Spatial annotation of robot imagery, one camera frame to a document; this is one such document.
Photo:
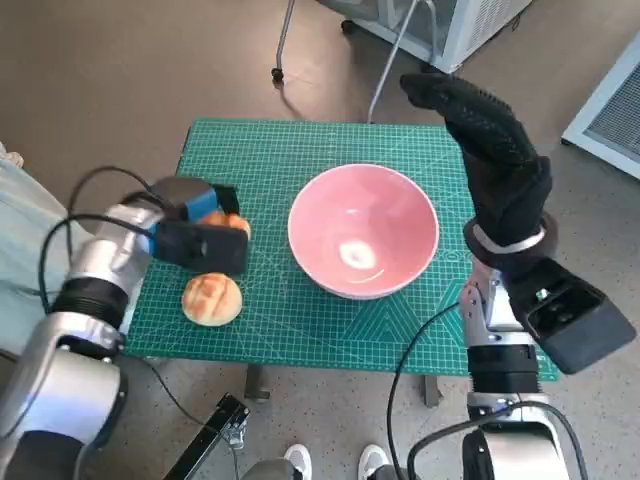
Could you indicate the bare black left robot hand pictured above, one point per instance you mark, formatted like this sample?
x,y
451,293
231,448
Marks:
x,y
205,205

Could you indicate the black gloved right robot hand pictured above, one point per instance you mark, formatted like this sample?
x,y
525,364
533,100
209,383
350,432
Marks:
x,y
500,165

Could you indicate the person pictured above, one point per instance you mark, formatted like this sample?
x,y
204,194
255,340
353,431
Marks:
x,y
25,225

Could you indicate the black bar with metal clamp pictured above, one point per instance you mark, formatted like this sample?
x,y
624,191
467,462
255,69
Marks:
x,y
225,415

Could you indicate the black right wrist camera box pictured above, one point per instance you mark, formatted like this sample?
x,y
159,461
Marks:
x,y
575,320

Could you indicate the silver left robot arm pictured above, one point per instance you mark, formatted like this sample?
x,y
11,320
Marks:
x,y
100,260

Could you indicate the white framed grille panel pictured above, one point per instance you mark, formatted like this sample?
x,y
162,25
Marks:
x,y
610,120

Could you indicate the white shoe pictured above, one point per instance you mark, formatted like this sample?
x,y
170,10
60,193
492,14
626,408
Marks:
x,y
298,460
372,460

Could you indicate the green cutting mat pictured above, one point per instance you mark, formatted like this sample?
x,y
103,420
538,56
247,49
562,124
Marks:
x,y
280,150

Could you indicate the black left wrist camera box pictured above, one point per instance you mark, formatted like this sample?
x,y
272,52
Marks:
x,y
200,247

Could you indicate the white appliance with grille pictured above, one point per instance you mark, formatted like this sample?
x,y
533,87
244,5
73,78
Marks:
x,y
480,30

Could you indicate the long striped toy bread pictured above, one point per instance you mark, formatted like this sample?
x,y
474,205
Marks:
x,y
220,219

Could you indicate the pink bowl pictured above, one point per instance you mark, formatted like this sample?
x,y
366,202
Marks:
x,y
360,225

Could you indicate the round toy bread bun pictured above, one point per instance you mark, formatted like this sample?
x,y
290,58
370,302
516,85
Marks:
x,y
212,300

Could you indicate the grey chair with metal legs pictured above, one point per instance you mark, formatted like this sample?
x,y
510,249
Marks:
x,y
348,26

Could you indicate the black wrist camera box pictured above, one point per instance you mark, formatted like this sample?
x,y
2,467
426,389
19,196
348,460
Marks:
x,y
575,320
200,247

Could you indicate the grey metal table leg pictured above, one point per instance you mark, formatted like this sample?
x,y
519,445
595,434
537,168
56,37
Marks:
x,y
256,381
433,392

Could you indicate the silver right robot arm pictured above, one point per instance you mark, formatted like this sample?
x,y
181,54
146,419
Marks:
x,y
500,365

